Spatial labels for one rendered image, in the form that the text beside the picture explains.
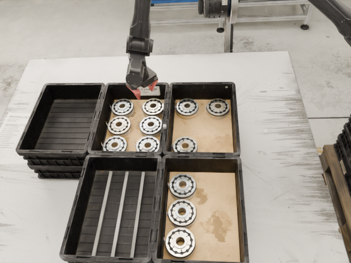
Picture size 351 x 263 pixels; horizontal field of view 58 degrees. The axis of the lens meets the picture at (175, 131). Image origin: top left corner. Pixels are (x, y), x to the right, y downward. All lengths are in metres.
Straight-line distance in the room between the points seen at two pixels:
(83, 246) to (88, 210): 0.14
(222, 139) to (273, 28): 2.23
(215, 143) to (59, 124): 0.73
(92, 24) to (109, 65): 1.76
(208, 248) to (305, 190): 0.52
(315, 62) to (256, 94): 1.46
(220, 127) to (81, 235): 0.72
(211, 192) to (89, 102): 0.76
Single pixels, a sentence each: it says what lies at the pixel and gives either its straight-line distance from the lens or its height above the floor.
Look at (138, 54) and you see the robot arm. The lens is 1.09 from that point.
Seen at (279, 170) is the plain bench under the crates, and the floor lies 0.70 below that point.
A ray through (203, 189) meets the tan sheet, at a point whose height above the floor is 0.83.
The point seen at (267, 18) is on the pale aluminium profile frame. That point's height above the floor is 0.13.
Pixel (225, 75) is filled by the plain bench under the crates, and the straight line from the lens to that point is 1.85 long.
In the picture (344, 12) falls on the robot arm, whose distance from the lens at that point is 1.06.
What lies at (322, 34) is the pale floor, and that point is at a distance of 3.51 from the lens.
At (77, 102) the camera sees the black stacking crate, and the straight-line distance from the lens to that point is 1.64.
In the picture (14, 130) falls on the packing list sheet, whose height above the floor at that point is 0.70.
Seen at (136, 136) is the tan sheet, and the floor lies 0.83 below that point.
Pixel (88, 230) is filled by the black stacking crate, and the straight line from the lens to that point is 1.26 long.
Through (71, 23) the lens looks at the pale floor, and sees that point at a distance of 3.83.
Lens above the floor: 1.95
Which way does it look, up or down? 52 degrees down
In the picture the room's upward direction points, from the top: 6 degrees counter-clockwise
